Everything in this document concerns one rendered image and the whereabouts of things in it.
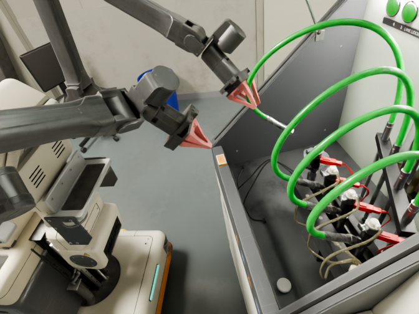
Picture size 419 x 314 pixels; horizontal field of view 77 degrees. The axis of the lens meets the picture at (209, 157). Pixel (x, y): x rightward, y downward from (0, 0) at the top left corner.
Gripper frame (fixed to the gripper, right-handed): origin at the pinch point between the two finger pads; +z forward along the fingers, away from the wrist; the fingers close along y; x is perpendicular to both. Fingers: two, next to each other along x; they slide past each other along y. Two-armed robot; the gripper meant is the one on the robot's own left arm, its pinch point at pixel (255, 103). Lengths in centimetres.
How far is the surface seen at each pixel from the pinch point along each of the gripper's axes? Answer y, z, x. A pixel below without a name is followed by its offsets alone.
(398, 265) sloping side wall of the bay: -28.4, 36.1, -15.5
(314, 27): -0.4, -3.9, -23.2
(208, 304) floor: 2, 68, 107
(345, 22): 1.1, -0.2, -27.7
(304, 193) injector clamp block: -0.9, 30.0, 6.8
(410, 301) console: -28, 44, -13
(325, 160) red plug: 0.4, 24.4, -4.5
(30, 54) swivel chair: 71, -164, 171
